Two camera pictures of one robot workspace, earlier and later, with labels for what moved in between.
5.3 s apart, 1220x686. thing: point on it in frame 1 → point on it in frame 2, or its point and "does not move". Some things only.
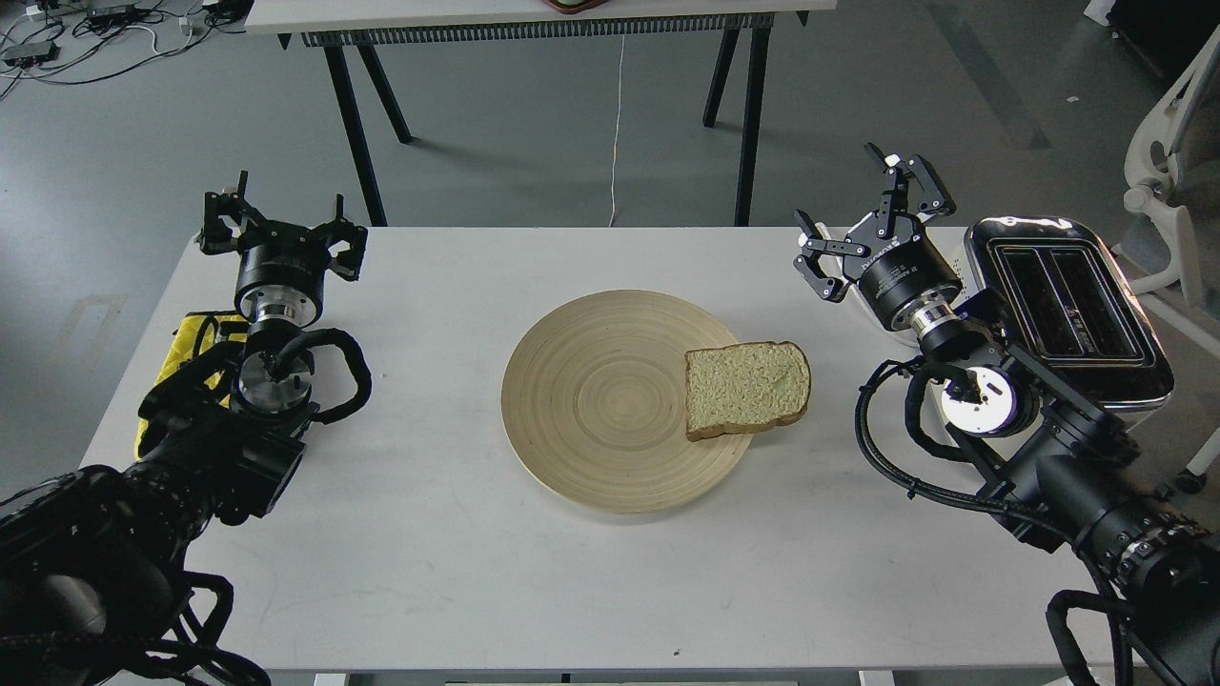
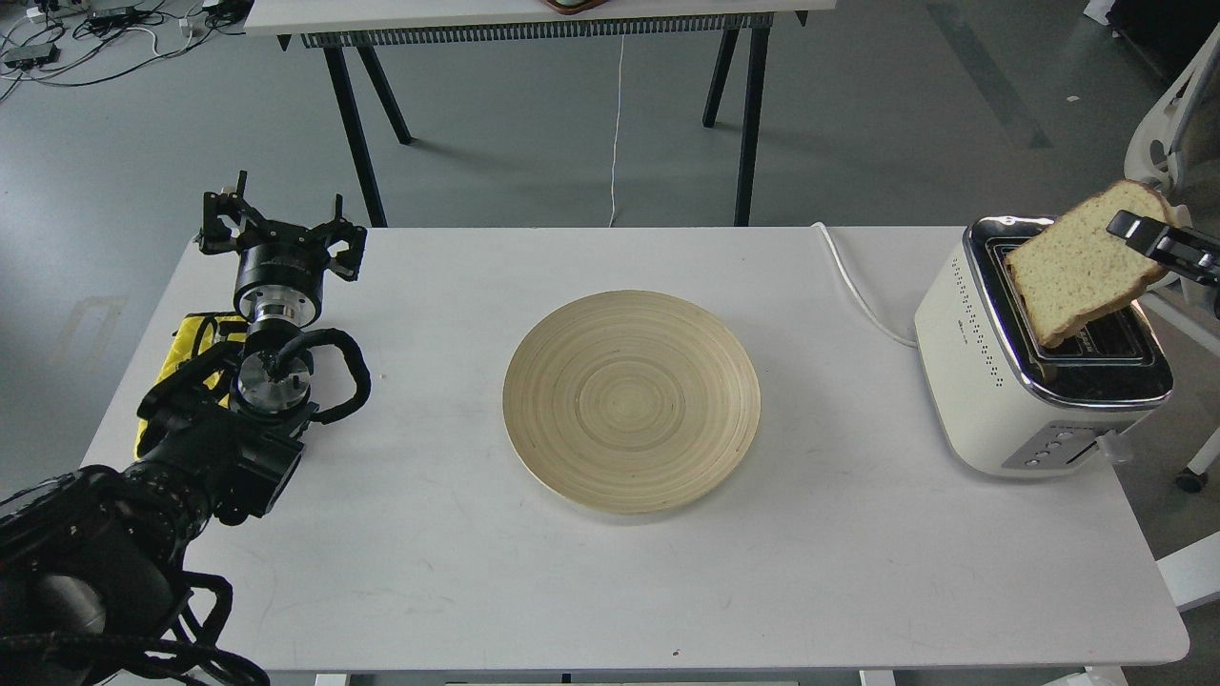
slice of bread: (746, 386) → (1077, 265)
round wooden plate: (594, 402) does not move
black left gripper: (282, 272) does not move
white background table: (340, 26) does not move
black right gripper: (903, 276) → (1192, 252)
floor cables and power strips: (77, 41) does not move
